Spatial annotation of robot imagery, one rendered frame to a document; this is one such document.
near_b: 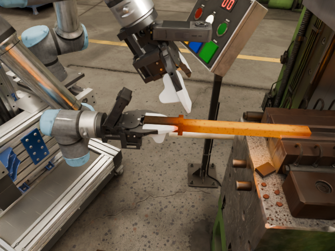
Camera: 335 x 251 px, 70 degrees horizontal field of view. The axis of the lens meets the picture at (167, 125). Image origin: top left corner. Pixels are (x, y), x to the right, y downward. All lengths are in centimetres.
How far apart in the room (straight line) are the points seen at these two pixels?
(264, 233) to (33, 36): 108
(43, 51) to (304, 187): 108
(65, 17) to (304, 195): 99
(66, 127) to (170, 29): 37
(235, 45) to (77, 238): 134
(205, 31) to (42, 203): 133
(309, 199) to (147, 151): 147
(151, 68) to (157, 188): 128
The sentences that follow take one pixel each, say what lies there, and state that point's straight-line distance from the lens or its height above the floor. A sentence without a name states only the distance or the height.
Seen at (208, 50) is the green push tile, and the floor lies 101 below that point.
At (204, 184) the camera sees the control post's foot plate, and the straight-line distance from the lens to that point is 173.
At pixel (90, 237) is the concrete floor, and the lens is 161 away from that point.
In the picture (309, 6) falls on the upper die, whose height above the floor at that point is 128.
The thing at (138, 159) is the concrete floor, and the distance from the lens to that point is 187.
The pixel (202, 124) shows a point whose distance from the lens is 63.
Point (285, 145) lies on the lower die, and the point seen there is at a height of 99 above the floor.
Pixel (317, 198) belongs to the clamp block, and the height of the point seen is 98.
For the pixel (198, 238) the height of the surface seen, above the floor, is 0.
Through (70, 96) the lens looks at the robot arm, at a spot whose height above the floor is 99.
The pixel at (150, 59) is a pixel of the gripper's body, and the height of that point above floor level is 121.
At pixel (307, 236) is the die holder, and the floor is 88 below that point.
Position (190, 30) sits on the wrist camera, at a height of 126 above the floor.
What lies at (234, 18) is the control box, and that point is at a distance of 98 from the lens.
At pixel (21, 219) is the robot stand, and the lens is 156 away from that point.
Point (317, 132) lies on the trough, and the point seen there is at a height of 99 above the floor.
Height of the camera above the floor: 143
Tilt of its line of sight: 42 degrees down
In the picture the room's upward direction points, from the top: straight up
